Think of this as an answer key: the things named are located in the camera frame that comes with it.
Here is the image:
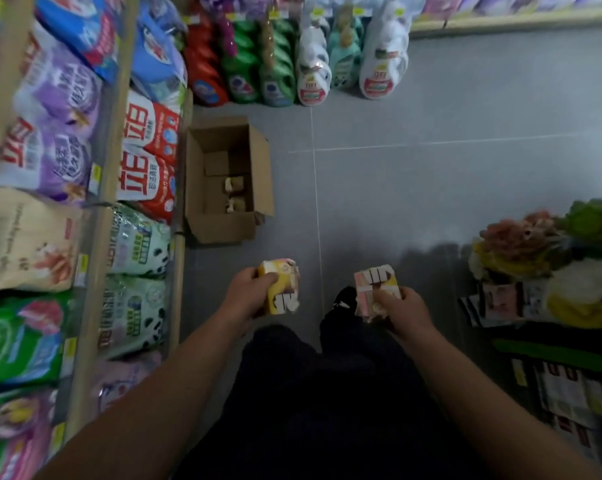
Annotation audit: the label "low wooden shelf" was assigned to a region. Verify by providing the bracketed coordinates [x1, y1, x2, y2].
[410, 7, 602, 39]

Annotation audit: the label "green shelf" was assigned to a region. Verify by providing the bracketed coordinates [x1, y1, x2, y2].
[491, 322, 602, 378]

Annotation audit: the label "open cardboard box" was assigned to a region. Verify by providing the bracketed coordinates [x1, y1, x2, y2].
[183, 117, 276, 245]

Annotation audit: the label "red detergent bottle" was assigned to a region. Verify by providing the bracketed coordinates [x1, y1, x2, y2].
[185, 14, 230, 107]

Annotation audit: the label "wooden shelf unit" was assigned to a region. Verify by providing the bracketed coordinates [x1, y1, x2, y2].
[0, 0, 195, 448]

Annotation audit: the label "pile of colourful scrubbers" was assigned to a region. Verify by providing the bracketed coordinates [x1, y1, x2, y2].
[468, 196, 602, 330]

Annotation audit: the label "person's black shoe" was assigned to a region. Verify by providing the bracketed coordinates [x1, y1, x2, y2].
[330, 286, 360, 312]

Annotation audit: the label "green detergent bottle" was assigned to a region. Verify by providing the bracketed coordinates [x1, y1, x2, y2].
[259, 19, 297, 108]
[223, 20, 261, 104]

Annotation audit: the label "person's left hand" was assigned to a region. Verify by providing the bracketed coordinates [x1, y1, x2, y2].
[220, 267, 280, 329]

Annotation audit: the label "green pink detergent bag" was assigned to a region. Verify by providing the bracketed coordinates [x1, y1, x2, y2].
[0, 387, 58, 480]

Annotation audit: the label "person's dark trousers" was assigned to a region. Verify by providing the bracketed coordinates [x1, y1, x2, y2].
[173, 304, 488, 480]

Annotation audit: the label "pink soap box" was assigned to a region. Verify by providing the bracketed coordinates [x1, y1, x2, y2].
[353, 265, 402, 324]

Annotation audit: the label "blue detergent bag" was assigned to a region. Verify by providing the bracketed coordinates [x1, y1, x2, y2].
[35, 0, 126, 85]
[130, 9, 188, 114]

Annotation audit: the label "red white detergent bag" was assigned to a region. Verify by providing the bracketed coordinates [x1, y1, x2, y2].
[115, 145, 177, 224]
[123, 90, 182, 166]

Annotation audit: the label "beige detergent bag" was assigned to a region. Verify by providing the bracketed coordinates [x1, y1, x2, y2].
[0, 187, 85, 293]

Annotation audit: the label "person's right forearm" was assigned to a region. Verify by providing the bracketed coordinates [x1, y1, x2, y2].
[405, 326, 602, 480]

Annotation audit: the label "yellow soap box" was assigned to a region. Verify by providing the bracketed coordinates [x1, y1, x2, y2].
[258, 259, 301, 316]

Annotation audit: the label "person's right hand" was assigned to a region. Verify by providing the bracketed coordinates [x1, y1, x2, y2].
[370, 286, 436, 341]

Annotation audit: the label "large white detergent bottle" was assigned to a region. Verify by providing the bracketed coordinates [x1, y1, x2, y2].
[359, 2, 411, 101]

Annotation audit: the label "teal detergent bottle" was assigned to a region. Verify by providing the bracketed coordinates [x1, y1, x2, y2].
[329, 15, 362, 91]

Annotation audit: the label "green panda detergent bag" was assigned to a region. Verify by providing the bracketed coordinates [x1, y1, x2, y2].
[98, 275, 167, 359]
[108, 204, 172, 278]

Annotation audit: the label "row of pastel packets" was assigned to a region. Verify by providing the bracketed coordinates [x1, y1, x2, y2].
[421, 0, 602, 19]

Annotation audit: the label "person's left forearm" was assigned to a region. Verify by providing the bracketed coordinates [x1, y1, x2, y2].
[35, 315, 254, 480]

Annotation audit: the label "stack of white packets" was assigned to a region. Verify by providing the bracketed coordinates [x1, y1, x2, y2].
[530, 361, 602, 465]

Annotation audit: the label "pale purple detergent bag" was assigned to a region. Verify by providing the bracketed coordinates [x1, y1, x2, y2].
[90, 350, 163, 416]

